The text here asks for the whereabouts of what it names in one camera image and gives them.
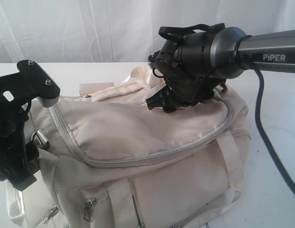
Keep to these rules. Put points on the cream fabric duffel bag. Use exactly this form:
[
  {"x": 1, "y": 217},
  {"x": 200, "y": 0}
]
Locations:
[{"x": 113, "y": 163}]

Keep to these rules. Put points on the white backdrop curtain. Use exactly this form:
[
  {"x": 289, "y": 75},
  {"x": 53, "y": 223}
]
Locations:
[{"x": 121, "y": 30}]

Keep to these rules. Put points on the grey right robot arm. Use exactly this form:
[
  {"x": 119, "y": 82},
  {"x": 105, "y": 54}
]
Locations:
[{"x": 194, "y": 60}]

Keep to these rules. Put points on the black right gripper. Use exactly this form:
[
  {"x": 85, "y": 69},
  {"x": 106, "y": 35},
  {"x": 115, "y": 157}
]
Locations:
[{"x": 181, "y": 88}]

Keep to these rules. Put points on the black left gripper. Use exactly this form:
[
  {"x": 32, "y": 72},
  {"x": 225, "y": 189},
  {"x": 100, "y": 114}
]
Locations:
[{"x": 18, "y": 158}]

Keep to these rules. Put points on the white printed paper tag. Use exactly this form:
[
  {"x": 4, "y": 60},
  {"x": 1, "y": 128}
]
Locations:
[{"x": 193, "y": 222}]

